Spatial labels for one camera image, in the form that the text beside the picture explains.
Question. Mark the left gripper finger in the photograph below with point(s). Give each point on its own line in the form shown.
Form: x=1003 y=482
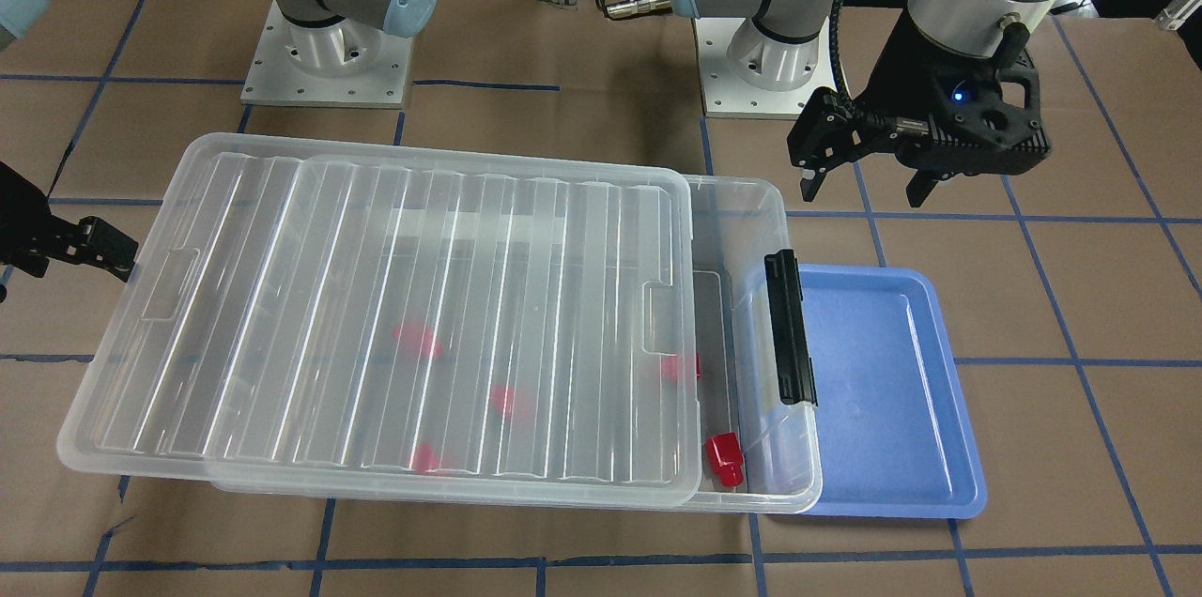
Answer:
x=815 y=167
x=921 y=185

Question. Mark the clear plastic storage box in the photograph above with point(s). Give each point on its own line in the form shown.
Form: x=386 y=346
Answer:
x=567 y=280

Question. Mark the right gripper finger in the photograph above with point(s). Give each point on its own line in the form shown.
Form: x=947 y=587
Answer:
x=101 y=245

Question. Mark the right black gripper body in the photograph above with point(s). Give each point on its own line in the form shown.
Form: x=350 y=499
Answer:
x=28 y=226

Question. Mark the blue plastic tray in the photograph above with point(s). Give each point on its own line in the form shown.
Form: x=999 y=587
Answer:
x=895 y=435

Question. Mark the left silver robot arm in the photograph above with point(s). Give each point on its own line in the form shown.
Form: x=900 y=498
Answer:
x=966 y=27

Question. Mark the black box latch handle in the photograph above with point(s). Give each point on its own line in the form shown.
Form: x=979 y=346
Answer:
x=794 y=367

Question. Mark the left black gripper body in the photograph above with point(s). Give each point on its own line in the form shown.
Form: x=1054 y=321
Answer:
x=900 y=71

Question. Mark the red block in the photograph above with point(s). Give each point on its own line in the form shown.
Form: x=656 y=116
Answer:
x=675 y=368
x=725 y=459
x=417 y=341
x=511 y=404
x=428 y=461

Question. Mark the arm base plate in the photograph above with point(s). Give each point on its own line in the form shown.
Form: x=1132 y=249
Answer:
x=344 y=65
x=745 y=75

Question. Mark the clear ribbed box lid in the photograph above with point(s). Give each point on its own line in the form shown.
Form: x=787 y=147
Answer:
x=147 y=398

